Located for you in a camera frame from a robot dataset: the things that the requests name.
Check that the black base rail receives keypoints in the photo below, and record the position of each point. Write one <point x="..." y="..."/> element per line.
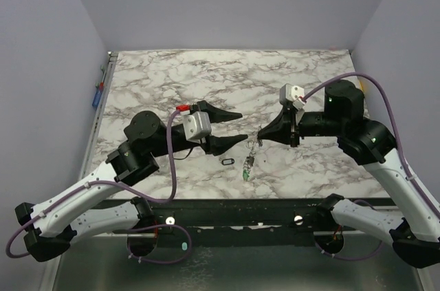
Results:
<point x="236" y="223"/>

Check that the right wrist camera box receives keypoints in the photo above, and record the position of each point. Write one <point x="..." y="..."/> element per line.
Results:
<point x="292" y="96"/>

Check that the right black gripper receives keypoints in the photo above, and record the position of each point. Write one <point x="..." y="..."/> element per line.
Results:
<point x="293" y="130"/>

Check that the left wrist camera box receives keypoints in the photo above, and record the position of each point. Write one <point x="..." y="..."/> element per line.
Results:
<point x="196" y="123"/>

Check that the green tag key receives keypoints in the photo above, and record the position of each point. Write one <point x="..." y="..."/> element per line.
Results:
<point x="245" y="176"/>

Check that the steel key organizer plate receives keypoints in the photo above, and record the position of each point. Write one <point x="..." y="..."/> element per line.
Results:
<point x="252" y="145"/>

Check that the black key ring tag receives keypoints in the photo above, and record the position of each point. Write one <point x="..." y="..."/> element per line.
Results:
<point x="228" y="161"/>

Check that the blue red wall clamp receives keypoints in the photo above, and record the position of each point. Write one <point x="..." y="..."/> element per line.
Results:
<point x="99" y="88"/>

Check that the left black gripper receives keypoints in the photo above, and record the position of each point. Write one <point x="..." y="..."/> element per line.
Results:
<point x="216" y="145"/>

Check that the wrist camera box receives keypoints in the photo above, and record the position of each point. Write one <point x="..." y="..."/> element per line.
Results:
<point x="292" y="96"/>
<point x="196" y="123"/>

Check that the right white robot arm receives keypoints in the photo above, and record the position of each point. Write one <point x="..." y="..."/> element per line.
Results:
<point x="414" y="237"/>

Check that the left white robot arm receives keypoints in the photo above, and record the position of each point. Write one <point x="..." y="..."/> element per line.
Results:
<point x="105" y="200"/>

